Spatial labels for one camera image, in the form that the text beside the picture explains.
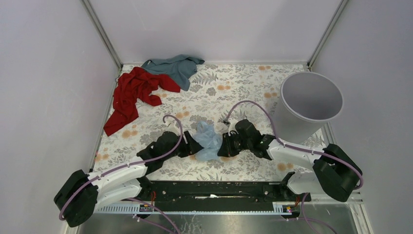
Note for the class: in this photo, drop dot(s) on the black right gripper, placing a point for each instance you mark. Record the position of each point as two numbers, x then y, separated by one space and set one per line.
226 150

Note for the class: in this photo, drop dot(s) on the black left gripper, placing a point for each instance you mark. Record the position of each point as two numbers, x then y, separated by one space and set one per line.
195 146

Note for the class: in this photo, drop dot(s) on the light blue plastic trash bag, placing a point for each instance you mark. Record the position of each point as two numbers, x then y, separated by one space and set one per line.
210 141

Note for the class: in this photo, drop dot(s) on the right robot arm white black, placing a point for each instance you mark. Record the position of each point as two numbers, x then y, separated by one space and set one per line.
330 170

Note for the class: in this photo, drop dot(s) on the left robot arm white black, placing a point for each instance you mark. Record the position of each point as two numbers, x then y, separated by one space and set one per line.
79 196

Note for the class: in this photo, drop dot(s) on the grey trash bin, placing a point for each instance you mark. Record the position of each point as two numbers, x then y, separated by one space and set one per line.
307 101

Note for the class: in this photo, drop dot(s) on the floral patterned table mat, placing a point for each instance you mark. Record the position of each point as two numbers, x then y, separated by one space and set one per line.
243 91

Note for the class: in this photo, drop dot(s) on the grey-blue cloth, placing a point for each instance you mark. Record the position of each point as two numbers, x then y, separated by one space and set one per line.
179 68

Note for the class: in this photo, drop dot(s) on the red cloth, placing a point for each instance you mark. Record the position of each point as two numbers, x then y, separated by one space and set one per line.
136 85

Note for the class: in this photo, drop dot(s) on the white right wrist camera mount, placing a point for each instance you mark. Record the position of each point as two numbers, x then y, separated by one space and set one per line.
228 126

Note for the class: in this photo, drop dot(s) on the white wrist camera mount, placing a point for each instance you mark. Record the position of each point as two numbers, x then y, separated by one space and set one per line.
228 126
175 128

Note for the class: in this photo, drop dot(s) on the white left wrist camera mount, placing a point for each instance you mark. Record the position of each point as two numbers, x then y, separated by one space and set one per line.
175 128

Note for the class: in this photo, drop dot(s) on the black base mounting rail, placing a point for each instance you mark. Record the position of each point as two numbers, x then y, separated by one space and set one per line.
216 196

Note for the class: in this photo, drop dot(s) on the left aluminium corner frame post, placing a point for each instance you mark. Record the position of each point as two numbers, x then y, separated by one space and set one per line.
87 4

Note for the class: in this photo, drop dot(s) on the aluminium corner frame post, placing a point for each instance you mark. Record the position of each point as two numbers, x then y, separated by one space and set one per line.
87 4
325 36

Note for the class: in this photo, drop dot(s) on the right aluminium corner frame post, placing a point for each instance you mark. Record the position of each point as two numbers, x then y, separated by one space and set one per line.
325 36

